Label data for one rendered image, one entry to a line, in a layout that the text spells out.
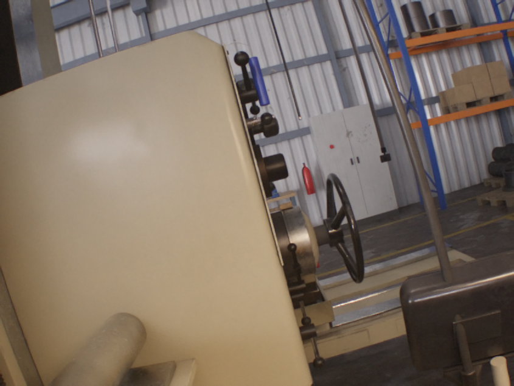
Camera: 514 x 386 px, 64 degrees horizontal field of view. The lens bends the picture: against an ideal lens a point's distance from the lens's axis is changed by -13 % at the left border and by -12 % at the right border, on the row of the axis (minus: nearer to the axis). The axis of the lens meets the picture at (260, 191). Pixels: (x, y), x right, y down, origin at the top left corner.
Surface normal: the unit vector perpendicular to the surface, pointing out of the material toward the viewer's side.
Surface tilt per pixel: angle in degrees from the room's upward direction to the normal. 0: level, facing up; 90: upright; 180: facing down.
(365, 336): 90
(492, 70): 90
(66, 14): 90
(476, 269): 19
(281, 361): 90
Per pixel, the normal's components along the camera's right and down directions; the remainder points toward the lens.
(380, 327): 0.01, 0.07
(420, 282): -0.33, -0.87
